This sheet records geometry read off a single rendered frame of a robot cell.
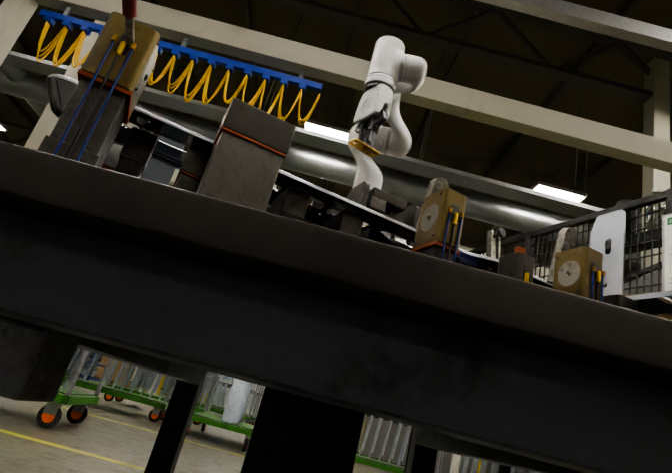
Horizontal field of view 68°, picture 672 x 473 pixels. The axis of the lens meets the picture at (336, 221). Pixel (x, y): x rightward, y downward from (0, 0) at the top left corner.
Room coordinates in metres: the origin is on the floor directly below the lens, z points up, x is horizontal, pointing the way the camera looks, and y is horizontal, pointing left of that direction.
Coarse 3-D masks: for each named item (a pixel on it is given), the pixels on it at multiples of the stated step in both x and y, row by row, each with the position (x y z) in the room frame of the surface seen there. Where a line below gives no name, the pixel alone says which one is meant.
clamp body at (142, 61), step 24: (120, 24) 0.64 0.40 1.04; (96, 48) 0.64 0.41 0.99; (120, 48) 0.64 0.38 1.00; (144, 48) 0.66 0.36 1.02; (96, 72) 0.64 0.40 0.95; (120, 72) 0.65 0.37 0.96; (144, 72) 0.68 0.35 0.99; (72, 96) 0.65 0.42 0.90; (96, 96) 0.64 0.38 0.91; (120, 96) 0.67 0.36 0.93; (72, 120) 0.64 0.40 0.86; (96, 120) 0.65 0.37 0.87; (120, 120) 0.72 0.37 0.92; (48, 144) 0.64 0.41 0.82; (72, 144) 0.64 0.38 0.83; (96, 144) 0.67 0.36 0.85
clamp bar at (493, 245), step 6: (492, 234) 1.37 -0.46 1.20; (498, 234) 1.35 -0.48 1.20; (504, 234) 1.35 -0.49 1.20; (492, 240) 1.36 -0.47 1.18; (498, 240) 1.37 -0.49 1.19; (486, 246) 1.38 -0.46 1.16; (492, 246) 1.36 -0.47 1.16; (498, 246) 1.37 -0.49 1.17; (486, 252) 1.38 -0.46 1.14; (492, 252) 1.36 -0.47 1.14; (498, 252) 1.37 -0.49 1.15; (498, 258) 1.36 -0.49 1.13
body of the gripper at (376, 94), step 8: (368, 88) 1.11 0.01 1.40; (376, 88) 1.08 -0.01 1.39; (384, 88) 1.07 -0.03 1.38; (368, 96) 1.10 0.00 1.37; (376, 96) 1.07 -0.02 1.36; (384, 96) 1.07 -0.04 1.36; (392, 96) 1.09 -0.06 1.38; (360, 104) 1.13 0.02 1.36; (368, 104) 1.10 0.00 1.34; (376, 104) 1.07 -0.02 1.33; (360, 112) 1.12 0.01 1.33; (368, 112) 1.09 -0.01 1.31; (376, 112) 1.07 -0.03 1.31; (360, 120) 1.12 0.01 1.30; (368, 120) 1.12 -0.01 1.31
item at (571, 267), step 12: (564, 252) 1.02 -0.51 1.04; (576, 252) 0.99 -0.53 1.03; (588, 252) 0.97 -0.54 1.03; (564, 264) 1.02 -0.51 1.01; (576, 264) 0.99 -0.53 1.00; (588, 264) 0.97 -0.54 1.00; (600, 264) 0.98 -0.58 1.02; (564, 276) 1.01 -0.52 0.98; (576, 276) 0.98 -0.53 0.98; (588, 276) 0.97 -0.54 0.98; (600, 276) 0.97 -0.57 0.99; (552, 288) 1.05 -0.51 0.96; (564, 288) 1.01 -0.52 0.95; (576, 288) 0.98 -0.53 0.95; (588, 288) 0.97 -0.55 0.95; (600, 288) 0.98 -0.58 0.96; (600, 300) 0.98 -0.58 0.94
